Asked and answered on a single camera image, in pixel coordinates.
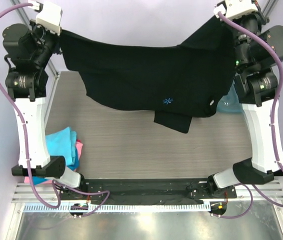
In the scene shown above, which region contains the pink folded shirt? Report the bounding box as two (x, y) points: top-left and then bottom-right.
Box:
(23, 139), (84, 185)

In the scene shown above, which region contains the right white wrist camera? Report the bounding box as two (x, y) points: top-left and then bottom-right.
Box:
(213, 0), (259, 20)

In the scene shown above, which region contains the right frame post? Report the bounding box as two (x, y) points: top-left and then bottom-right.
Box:
(258, 0), (279, 18)

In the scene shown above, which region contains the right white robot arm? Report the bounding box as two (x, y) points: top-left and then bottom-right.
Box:
(207, 6), (283, 198)

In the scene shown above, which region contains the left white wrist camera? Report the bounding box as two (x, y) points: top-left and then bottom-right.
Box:
(28, 0), (63, 36)

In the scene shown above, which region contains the teal plastic bin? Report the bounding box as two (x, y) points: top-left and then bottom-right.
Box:
(217, 85), (242, 114)

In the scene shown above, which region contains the aluminium extrusion rail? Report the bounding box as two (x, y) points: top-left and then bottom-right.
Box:
(11, 180), (283, 204)

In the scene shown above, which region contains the black t shirt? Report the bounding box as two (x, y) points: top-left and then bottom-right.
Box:
(60, 17), (236, 134)

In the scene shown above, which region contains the slotted cable duct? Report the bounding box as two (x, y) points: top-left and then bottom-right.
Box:
(23, 202), (211, 213)

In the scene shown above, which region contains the light blue folded shirt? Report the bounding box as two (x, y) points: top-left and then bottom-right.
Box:
(45, 127), (77, 166)

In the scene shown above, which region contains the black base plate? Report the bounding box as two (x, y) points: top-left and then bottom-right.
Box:
(58, 177), (238, 206)

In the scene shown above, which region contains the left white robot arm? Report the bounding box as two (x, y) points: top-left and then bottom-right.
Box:
(2, 23), (88, 200)

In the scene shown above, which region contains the dark blue folded shirt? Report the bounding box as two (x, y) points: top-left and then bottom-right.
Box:
(24, 149), (80, 186)

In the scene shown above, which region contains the left frame post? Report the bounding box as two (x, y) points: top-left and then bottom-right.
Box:
(10, 0), (59, 77)

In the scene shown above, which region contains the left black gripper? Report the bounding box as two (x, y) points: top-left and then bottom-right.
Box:
(28, 17), (62, 69)

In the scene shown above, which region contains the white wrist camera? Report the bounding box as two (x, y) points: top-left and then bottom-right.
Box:
(28, 0), (63, 36)
(213, 0), (259, 20)

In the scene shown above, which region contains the frame post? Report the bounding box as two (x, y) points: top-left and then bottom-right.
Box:
(10, 0), (59, 77)
(258, 0), (279, 18)

